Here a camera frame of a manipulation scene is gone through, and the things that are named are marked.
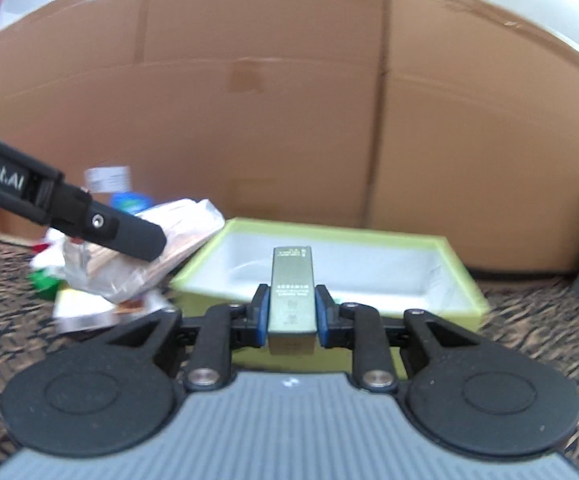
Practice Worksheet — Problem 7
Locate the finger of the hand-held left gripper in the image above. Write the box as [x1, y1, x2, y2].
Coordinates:
[49, 185, 167, 262]

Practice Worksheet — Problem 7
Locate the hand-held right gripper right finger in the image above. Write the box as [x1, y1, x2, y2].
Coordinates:
[316, 284, 477, 394]

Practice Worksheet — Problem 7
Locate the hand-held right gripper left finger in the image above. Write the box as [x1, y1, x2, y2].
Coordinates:
[102, 284, 270, 392]

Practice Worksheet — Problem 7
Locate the olive grey small carton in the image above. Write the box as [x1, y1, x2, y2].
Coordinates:
[266, 245, 317, 356]

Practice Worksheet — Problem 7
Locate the clear plastic bag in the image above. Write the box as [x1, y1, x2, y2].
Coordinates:
[46, 199, 226, 306]

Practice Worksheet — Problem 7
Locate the green cardboard box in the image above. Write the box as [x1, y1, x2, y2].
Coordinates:
[168, 217, 490, 381]

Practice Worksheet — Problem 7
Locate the blue cube box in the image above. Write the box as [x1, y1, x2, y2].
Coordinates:
[110, 191, 152, 213]

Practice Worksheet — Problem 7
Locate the white shipping label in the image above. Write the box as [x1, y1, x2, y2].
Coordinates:
[84, 166, 132, 195]

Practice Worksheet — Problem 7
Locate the flat shiny packet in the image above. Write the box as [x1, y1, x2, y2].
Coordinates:
[53, 287, 172, 335]

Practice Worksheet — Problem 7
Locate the small green item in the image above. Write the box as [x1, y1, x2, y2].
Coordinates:
[29, 270, 62, 302]

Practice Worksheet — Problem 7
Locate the black letter-patterned mat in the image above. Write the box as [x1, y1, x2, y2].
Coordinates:
[0, 240, 579, 480]

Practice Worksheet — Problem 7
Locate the large brown cardboard box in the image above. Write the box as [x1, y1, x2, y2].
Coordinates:
[0, 0, 579, 281]

